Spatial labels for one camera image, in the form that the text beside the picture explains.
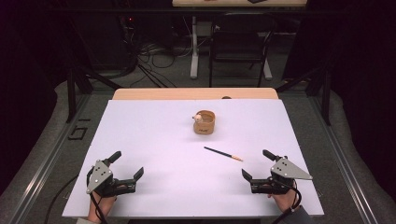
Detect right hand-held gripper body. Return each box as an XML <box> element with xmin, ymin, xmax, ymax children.
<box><xmin>249</xmin><ymin>156</ymin><xmax>314</xmax><ymax>195</ymax></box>

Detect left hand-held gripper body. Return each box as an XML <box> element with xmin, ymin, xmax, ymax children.
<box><xmin>86</xmin><ymin>160</ymin><xmax>137</xmax><ymax>199</ymax></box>

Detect black pencil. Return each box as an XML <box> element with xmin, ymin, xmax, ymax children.
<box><xmin>203</xmin><ymin>146</ymin><xmax>244</xmax><ymax>162</ymax></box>

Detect tan wooden pencil holder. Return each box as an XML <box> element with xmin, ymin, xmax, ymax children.
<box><xmin>191</xmin><ymin>109</ymin><xmax>217</xmax><ymax>135</ymax></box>

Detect person's left hand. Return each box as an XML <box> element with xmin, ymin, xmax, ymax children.
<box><xmin>87</xmin><ymin>190</ymin><xmax>118</xmax><ymax>223</ymax></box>

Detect person's right hand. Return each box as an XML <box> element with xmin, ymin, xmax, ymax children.
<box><xmin>267</xmin><ymin>186</ymin><xmax>299</xmax><ymax>214</ymax></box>

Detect white table board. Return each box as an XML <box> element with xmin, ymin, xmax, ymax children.
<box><xmin>62</xmin><ymin>99</ymin><xmax>325</xmax><ymax>218</ymax></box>

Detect black metal stand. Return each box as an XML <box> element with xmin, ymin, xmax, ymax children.
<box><xmin>275</xmin><ymin>65</ymin><xmax>332</xmax><ymax>127</ymax></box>
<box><xmin>64</xmin><ymin>65</ymin><xmax>123</xmax><ymax>124</ymax></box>

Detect light wooden table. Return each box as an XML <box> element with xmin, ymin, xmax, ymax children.
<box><xmin>111</xmin><ymin>87</ymin><xmax>279</xmax><ymax>101</ymax></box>

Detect black folding chair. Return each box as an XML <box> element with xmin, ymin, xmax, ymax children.
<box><xmin>208</xmin><ymin>12</ymin><xmax>277</xmax><ymax>89</ymax></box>

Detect wooden table with white legs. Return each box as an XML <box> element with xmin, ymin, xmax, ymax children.
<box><xmin>171</xmin><ymin>0</ymin><xmax>308</xmax><ymax>80</ymax></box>

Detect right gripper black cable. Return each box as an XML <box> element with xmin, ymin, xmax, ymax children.
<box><xmin>271</xmin><ymin>175</ymin><xmax>304</xmax><ymax>224</ymax></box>

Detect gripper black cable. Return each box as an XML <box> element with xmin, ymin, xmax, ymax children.
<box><xmin>271</xmin><ymin>175</ymin><xmax>304</xmax><ymax>224</ymax></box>
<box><xmin>86</xmin><ymin>167</ymin><xmax>109</xmax><ymax>224</ymax></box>

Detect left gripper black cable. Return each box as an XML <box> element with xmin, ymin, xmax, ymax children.
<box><xmin>86</xmin><ymin>167</ymin><xmax>109</xmax><ymax>224</ymax></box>

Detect black floor cable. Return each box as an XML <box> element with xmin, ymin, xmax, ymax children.
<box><xmin>44</xmin><ymin>175</ymin><xmax>79</xmax><ymax>224</ymax></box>

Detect metal frame rail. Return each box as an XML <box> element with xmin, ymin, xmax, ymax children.
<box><xmin>307</xmin><ymin>92</ymin><xmax>380</xmax><ymax>224</ymax></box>
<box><xmin>6</xmin><ymin>92</ymin><xmax>92</xmax><ymax>224</ymax></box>

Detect bundle of floor cables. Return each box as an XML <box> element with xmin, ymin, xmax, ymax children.
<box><xmin>120</xmin><ymin>15</ymin><xmax>194</xmax><ymax>89</ymax></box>

